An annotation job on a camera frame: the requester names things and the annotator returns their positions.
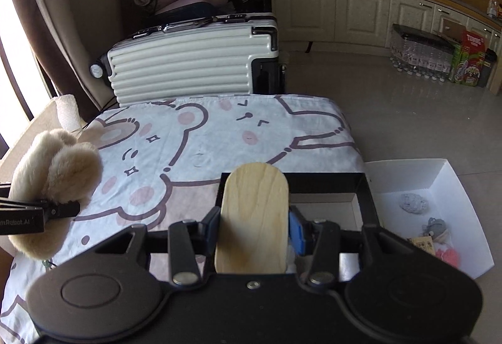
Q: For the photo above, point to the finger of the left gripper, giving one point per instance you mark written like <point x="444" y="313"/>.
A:
<point x="51" y="209"/>

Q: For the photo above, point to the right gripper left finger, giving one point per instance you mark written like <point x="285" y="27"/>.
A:
<point x="187" y="240"/>

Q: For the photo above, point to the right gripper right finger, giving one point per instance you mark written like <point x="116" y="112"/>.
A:
<point x="317" y="243"/>

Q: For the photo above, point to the cream fluffy plush toy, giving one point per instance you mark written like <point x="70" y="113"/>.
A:
<point x="59" y="169"/>

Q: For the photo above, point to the wooden oval block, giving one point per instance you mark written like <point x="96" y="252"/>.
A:
<point x="253" y="233"/>

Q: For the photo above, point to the black cardboard box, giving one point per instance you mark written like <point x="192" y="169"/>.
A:
<point x="339" y="197"/>

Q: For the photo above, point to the cartoon bear bed sheet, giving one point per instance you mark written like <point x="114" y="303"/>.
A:
<point x="162" y="163"/>

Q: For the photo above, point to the white cardboard box lid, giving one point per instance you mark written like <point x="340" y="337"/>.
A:
<point x="436" y="181"/>

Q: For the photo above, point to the grey stone ball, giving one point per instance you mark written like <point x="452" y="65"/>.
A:
<point x="414" y="204"/>

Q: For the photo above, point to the small beige card box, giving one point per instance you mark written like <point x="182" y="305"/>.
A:
<point x="425" y="243"/>

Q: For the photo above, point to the pink plush toy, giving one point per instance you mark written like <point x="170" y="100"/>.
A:
<point x="448" y="254"/>

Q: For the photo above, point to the cream ribbed suitcase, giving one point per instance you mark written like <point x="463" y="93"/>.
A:
<point x="227" y="54"/>

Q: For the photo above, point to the pack of water bottles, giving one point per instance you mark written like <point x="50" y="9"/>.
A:
<point x="423" y="54"/>

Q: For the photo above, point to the cream kitchen cabinets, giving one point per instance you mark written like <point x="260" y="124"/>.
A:
<point x="364" y="26"/>

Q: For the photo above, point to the red green snack box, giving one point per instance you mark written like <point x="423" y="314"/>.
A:
<point x="468" y="59"/>

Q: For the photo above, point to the grey plush keychain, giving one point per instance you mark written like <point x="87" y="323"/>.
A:
<point x="436" y="228"/>

